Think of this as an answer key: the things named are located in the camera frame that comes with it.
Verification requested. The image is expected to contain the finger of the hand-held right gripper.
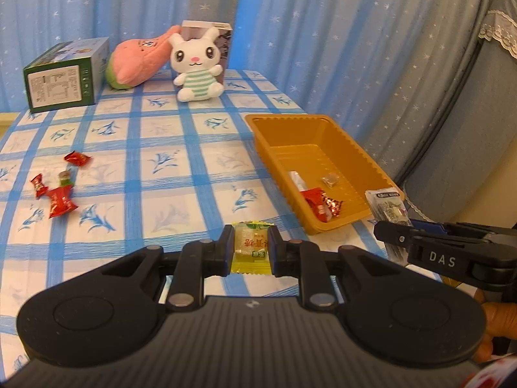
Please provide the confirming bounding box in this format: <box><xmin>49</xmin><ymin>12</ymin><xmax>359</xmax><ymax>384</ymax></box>
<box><xmin>410</xmin><ymin>219</ymin><xmax>486</xmax><ymax>237</ymax></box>
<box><xmin>374</xmin><ymin>221</ymin><xmax>429</xmax><ymax>252</ymax></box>

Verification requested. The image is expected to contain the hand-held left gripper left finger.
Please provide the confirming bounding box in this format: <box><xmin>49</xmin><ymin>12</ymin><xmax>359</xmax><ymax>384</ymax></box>
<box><xmin>95</xmin><ymin>225</ymin><xmax>236</xmax><ymax>313</ymax></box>

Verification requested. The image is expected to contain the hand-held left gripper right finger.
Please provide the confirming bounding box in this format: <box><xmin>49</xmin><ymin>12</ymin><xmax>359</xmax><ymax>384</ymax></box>
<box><xmin>269</xmin><ymin>226</ymin><xmax>408</xmax><ymax>313</ymax></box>

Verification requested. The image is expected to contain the yellow candy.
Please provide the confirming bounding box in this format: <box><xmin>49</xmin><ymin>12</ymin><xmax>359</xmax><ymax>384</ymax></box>
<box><xmin>231</xmin><ymin>221</ymin><xmax>276</xmax><ymax>276</ymax></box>

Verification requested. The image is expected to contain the grey snack packet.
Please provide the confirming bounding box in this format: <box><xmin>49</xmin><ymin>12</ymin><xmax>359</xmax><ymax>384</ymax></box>
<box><xmin>364</xmin><ymin>188</ymin><xmax>413</xmax><ymax>266</ymax></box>

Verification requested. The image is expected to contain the large red snack packet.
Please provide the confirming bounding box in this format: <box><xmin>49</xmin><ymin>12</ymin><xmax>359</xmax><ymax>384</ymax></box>
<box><xmin>301</xmin><ymin>188</ymin><xmax>330</xmax><ymax>223</ymax></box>

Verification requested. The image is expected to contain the red candy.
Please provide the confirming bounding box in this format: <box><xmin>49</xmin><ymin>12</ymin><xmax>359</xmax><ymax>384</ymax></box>
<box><xmin>65</xmin><ymin>151</ymin><xmax>93</xmax><ymax>167</ymax></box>
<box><xmin>322</xmin><ymin>194</ymin><xmax>344</xmax><ymax>217</ymax></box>
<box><xmin>31</xmin><ymin>174</ymin><xmax>50</xmax><ymax>199</ymax></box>
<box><xmin>45</xmin><ymin>186</ymin><xmax>79</xmax><ymax>220</ymax></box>

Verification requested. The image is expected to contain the orange plastic tray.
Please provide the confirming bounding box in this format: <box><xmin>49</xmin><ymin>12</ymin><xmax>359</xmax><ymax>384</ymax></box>
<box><xmin>245</xmin><ymin>114</ymin><xmax>405</xmax><ymax>235</ymax></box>

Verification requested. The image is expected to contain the person's right hand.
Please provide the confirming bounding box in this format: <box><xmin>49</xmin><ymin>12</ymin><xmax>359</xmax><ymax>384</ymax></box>
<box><xmin>472</xmin><ymin>301</ymin><xmax>517</xmax><ymax>365</ymax></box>

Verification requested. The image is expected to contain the blue checked floral tablecloth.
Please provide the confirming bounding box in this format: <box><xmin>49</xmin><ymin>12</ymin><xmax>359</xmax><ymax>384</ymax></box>
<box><xmin>0</xmin><ymin>69</ymin><xmax>445</xmax><ymax>376</ymax></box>

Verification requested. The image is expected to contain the grey lace-trimmed cover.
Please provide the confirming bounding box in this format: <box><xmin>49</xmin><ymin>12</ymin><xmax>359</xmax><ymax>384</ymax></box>
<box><xmin>398</xmin><ymin>0</ymin><xmax>517</xmax><ymax>227</ymax></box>

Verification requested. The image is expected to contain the red white printed cloth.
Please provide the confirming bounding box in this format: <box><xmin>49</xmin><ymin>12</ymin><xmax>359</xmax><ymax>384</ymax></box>
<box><xmin>460</xmin><ymin>353</ymin><xmax>517</xmax><ymax>388</ymax></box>

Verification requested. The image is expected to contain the grey starry curtain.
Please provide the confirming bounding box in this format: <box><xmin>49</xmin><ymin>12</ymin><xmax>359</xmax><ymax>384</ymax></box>
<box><xmin>343</xmin><ymin>0</ymin><xmax>510</xmax><ymax>195</ymax></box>

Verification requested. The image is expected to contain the white rabbit plush toy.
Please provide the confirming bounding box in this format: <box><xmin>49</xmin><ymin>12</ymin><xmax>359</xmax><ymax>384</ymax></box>
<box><xmin>167</xmin><ymin>27</ymin><xmax>227</xmax><ymax>102</ymax></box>

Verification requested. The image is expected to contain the grey floral cardboard box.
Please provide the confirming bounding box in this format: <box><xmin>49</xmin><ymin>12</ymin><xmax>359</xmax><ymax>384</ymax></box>
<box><xmin>181</xmin><ymin>20</ymin><xmax>233</xmax><ymax>85</ymax></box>

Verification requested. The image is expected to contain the pink plush toy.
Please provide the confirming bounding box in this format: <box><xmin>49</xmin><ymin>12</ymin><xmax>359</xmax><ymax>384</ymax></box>
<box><xmin>105</xmin><ymin>25</ymin><xmax>182</xmax><ymax>90</ymax></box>

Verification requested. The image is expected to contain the blue starry sheer curtain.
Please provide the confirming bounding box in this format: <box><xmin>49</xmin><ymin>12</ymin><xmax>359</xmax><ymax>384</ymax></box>
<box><xmin>0</xmin><ymin>0</ymin><xmax>425</xmax><ymax>138</ymax></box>

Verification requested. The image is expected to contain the green cardboard box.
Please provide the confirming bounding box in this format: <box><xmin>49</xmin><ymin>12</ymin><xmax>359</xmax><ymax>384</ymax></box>
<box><xmin>23</xmin><ymin>37</ymin><xmax>111</xmax><ymax>114</ymax></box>

